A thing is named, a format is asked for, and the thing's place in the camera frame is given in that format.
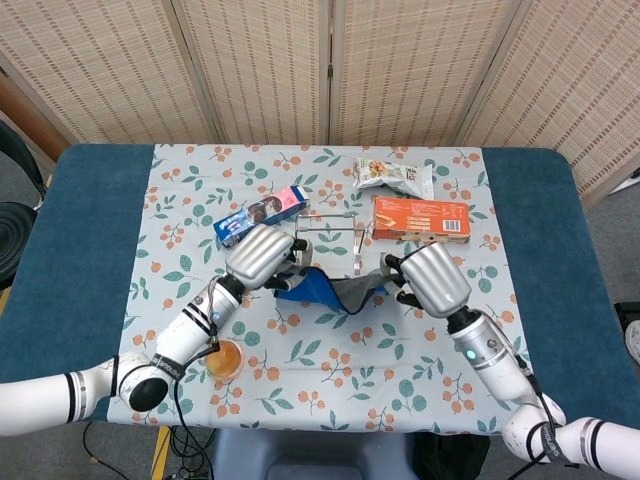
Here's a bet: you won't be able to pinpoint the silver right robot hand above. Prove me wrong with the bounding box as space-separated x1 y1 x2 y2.
379 241 473 318

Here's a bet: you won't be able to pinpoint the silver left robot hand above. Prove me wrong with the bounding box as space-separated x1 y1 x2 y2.
224 223 315 292

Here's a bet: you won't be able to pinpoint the grey and blue cloth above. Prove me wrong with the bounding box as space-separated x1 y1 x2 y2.
273 266 396 315

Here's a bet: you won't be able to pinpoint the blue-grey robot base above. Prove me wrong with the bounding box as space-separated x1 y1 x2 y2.
208 429 416 480

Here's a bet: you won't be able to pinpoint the blue pink cookie box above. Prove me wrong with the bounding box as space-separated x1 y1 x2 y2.
213 185 311 249

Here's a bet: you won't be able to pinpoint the orange cracker box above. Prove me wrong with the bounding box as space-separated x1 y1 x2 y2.
372 195 472 246

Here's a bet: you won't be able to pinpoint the orange jelly cup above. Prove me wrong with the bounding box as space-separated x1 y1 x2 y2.
205 338 246 384

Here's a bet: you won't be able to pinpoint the white snack bag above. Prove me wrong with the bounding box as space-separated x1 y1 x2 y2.
352 157 435 199

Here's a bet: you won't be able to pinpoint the floral print tablecloth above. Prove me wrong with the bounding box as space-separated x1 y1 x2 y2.
107 144 546 435

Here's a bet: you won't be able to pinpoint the black bag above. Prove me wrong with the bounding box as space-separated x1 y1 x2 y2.
412 432 492 480

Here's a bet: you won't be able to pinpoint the teal table cover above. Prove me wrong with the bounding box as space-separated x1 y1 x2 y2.
0 144 626 436

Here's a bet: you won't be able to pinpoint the bamboo folding screen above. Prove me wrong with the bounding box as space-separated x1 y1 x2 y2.
0 0 640 201

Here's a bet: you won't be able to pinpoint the black box on floor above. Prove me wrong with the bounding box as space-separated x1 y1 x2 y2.
613 301 640 331

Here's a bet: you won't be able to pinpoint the white shoe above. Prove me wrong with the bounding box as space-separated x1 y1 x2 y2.
624 319 640 366

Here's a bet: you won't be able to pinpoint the white screen foot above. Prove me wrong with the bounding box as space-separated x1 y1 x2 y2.
612 169 640 194

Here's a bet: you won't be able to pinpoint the yellow floor strip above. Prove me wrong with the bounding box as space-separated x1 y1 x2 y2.
151 426 171 480

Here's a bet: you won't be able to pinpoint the black chair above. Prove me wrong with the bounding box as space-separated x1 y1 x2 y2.
0 119 49 291

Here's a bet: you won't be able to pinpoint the brown wooden board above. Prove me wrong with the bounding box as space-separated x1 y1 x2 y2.
0 69 69 164

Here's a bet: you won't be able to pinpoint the small metal wire rack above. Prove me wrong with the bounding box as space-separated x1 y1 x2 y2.
293 210 369 275

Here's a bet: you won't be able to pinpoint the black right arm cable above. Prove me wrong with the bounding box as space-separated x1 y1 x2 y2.
514 349 569 464

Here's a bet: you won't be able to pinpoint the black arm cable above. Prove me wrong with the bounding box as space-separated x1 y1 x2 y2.
514 349 569 464
169 322 224 436

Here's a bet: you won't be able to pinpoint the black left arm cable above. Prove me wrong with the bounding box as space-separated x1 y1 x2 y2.
169 322 224 436

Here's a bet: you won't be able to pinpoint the black floor cables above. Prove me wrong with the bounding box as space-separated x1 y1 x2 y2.
82 422 216 480

